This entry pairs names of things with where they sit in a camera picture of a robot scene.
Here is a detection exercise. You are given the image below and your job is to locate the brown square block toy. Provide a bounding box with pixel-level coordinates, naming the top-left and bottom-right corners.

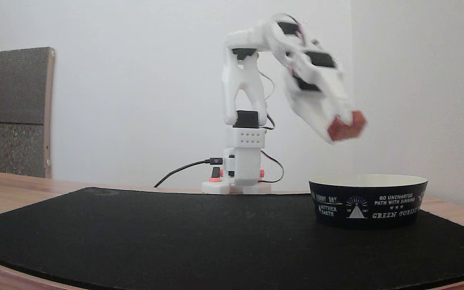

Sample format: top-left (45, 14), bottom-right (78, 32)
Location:
top-left (327, 110), bottom-right (367, 142)

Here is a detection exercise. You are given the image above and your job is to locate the navy paper bowl white print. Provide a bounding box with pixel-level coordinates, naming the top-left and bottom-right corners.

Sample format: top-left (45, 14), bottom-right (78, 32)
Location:
top-left (309, 174), bottom-right (429, 230)

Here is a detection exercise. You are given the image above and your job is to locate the black desk mat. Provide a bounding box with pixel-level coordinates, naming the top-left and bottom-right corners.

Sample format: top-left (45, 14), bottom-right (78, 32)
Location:
top-left (0, 187), bottom-right (464, 290)

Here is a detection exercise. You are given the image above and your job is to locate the thin servo wire at base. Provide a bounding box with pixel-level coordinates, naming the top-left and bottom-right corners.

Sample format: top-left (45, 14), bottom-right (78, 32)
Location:
top-left (261, 150), bottom-right (284, 184)

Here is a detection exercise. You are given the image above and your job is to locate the black power cable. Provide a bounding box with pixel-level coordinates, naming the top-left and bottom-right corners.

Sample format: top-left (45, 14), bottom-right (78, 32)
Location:
top-left (153, 158), bottom-right (224, 188)

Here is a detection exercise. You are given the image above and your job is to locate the grey board wooden frame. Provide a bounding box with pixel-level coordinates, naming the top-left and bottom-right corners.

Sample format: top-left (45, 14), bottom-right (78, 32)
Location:
top-left (0, 47), bottom-right (56, 179)

